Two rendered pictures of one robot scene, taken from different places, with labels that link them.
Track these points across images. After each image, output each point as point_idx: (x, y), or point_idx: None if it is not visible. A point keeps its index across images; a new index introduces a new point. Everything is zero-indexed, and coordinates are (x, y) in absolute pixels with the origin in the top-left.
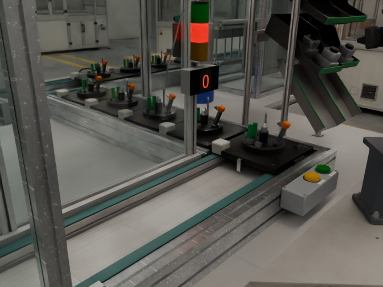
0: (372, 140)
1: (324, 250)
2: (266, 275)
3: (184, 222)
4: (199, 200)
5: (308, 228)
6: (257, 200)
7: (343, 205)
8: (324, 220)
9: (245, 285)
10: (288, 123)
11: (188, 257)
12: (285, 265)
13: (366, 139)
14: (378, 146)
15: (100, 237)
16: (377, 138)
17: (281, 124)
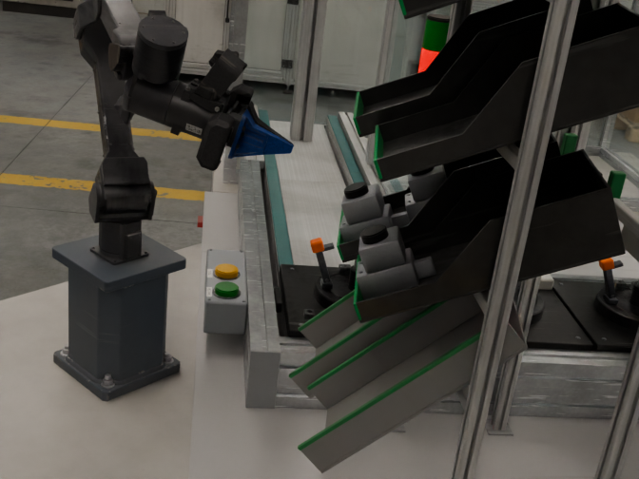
0: (167, 254)
1: None
2: (193, 249)
3: (281, 204)
4: None
5: (199, 301)
6: (247, 229)
7: (183, 351)
8: (189, 319)
9: (202, 239)
10: (314, 240)
11: (241, 190)
12: (186, 261)
13: (177, 253)
14: (150, 242)
15: (332, 198)
16: (164, 260)
17: (325, 245)
